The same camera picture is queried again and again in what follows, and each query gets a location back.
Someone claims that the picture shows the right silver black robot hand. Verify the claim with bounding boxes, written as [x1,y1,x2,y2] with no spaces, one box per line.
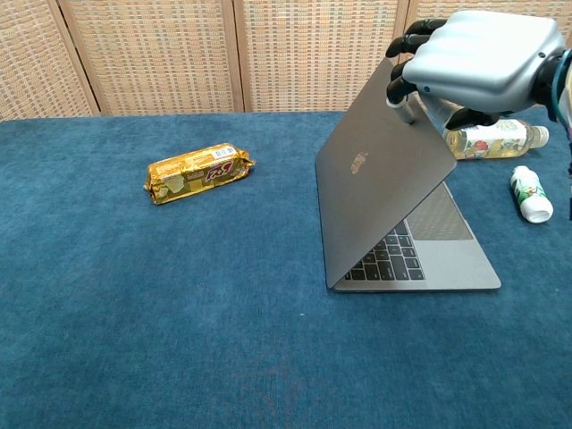
[384,9,567,131]

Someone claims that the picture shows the grey laptop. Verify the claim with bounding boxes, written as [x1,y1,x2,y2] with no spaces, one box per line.
[314,57,502,294]

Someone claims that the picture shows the yellow tea plastic bottle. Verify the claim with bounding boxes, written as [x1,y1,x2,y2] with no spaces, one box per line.
[442,118,551,161]

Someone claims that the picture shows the small white green-label bottle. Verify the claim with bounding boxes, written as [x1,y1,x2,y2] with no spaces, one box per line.
[509,164,555,223]

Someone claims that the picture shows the gold foil biscuit package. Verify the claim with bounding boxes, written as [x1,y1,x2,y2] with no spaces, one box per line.
[142,142,257,206]

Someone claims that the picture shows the bamboo folding screen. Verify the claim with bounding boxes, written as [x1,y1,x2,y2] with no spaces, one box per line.
[0,0,572,122]

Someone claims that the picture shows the blue table cloth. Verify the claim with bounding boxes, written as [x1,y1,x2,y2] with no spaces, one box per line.
[0,105,572,429]

